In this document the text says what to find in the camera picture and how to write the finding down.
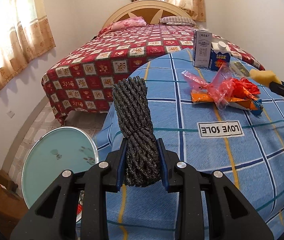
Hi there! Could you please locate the black rope bundle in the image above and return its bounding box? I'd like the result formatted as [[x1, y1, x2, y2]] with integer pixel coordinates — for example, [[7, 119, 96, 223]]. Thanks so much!
[[112, 76, 161, 187]]

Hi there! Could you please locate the blue carton with white cap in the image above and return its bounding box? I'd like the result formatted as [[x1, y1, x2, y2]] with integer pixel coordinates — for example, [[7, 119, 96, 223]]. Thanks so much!
[[209, 41, 231, 71]]

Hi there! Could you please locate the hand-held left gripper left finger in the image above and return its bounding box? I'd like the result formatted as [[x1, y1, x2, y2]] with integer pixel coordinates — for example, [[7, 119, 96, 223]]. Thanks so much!
[[9, 138, 129, 240]]

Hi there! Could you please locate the light teal waste bin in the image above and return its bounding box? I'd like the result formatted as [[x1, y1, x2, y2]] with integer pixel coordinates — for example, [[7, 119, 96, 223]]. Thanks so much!
[[21, 127, 99, 228]]

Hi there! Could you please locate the cream wooden bed headboard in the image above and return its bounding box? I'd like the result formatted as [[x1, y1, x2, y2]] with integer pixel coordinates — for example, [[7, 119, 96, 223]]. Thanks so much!
[[101, 0, 200, 32]]

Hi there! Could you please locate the red checkered bedspread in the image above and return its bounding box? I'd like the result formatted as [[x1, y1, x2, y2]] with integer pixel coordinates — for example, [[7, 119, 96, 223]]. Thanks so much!
[[41, 23, 266, 126]]

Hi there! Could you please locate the pink floral pillow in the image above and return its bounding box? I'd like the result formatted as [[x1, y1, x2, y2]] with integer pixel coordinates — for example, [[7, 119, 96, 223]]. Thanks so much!
[[111, 17, 147, 31]]

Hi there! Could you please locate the striped pillow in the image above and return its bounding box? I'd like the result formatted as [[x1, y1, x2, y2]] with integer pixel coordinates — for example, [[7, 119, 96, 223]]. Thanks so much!
[[159, 16, 197, 27]]

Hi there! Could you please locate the blue plaid tablecloth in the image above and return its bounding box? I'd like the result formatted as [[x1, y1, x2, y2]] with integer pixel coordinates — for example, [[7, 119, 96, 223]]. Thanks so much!
[[81, 49, 284, 240]]

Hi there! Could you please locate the orange snack packet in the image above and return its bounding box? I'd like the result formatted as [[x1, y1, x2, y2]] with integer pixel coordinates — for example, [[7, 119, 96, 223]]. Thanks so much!
[[191, 90, 253, 110]]

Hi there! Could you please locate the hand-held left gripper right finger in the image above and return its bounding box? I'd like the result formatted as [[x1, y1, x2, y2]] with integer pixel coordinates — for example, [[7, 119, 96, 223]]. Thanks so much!
[[156, 137, 275, 240]]

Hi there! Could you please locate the pink transparent plastic bag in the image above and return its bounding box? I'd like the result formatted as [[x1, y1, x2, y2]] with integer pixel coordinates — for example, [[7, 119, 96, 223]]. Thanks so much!
[[181, 62, 235, 110]]

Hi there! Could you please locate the blue foil wrapper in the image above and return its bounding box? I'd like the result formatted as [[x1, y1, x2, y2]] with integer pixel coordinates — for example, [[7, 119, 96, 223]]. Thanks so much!
[[250, 99, 264, 117]]

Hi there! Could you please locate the red crinkled plastic wrapper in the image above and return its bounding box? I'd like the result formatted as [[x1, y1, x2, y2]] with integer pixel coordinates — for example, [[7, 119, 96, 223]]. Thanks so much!
[[228, 78, 260, 98]]

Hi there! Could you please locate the yellow sponge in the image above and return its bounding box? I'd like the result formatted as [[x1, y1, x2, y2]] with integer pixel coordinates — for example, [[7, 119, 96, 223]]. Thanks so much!
[[250, 70, 281, 84]]

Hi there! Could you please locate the clear packet of dark pieces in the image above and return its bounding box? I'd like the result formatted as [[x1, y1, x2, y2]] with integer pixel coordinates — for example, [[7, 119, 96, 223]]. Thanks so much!
[[229, 61, 251, 77]]

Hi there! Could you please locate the white milk carton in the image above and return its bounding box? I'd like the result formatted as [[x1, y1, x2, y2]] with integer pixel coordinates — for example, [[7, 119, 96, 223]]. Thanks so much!
[[193, 29, 212, 68]]

